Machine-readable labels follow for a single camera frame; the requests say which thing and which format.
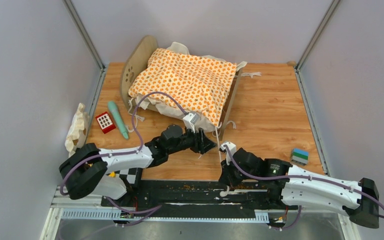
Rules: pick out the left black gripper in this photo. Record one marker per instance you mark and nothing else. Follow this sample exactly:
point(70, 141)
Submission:
point(202, 143)

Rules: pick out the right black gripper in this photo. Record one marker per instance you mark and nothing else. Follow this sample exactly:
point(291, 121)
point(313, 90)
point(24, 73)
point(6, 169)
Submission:
point(226, 177)

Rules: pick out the white rope tie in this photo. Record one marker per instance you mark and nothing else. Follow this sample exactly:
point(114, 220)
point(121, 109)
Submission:
point(215, 134)

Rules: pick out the yellow duck print blanket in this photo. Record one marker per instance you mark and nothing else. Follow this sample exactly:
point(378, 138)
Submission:
point(200, 84)

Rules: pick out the wooden pet bed frame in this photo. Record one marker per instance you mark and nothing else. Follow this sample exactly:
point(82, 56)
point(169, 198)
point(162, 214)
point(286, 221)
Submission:
point(137, 62)

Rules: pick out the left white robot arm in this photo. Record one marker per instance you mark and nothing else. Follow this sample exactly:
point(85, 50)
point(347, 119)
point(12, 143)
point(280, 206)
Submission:
point(87, 170)

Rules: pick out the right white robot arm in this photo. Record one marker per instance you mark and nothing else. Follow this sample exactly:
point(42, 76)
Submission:
point(290, 185)

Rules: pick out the blue green small block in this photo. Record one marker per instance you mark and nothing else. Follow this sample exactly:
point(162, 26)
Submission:
point(299, 156)

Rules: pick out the black white checkerboard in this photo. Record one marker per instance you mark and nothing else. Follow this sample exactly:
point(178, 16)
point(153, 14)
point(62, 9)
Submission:
point(133, 175)

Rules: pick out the teal cylinder toy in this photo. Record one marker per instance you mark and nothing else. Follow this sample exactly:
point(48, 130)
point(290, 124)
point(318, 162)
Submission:
point(113, 108)

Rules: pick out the red window toy block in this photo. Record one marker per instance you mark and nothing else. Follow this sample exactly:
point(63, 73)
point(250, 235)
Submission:
point(105, 123)

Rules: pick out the white duck pillow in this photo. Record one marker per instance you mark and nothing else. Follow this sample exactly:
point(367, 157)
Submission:
point(78, 130)

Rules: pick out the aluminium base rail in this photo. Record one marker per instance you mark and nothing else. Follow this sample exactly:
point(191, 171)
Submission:
point(178, 200)

